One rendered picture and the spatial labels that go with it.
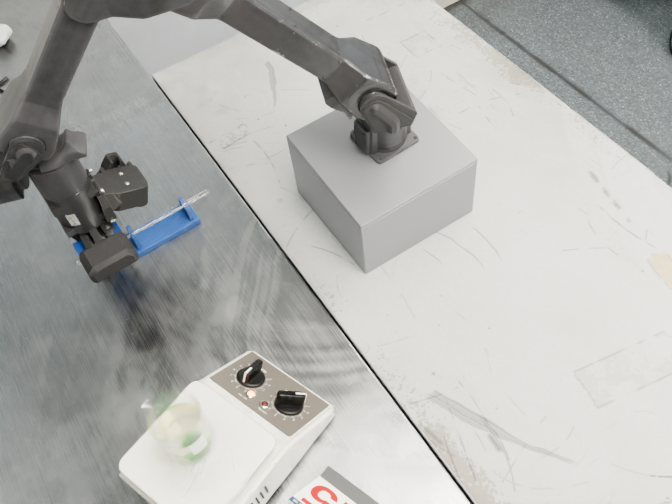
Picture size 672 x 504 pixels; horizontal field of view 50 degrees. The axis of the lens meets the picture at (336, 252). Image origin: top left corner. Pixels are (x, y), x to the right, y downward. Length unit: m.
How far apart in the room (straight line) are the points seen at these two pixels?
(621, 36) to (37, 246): 2.16
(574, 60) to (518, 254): 1.73
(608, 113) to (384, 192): 1.66
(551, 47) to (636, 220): 1.71
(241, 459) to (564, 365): 0.38
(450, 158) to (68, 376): 0.54
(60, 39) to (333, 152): 0.36
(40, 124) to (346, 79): 0.32
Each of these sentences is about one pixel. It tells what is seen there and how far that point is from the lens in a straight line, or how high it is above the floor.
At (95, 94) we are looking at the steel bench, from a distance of 1.28.
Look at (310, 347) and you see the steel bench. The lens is 0.88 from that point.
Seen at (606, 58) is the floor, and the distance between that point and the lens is 2.66.
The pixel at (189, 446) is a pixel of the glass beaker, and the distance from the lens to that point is 0.71.
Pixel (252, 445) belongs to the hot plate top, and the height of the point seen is 0.99.
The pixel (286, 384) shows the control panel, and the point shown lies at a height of 0.94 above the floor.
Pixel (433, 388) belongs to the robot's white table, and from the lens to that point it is 0.85.
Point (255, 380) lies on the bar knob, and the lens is 0.82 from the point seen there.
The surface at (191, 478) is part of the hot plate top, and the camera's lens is 0.75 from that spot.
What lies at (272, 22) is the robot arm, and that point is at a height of 1.24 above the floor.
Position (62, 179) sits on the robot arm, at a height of 1.10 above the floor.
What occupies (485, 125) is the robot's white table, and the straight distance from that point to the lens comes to 1.10.
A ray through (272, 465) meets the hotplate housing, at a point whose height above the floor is 0.97.
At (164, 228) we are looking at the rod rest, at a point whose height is 0.91.
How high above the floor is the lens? 1.67
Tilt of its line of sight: 54 degrees down
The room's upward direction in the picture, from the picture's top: 9 degrees counter-clockwise
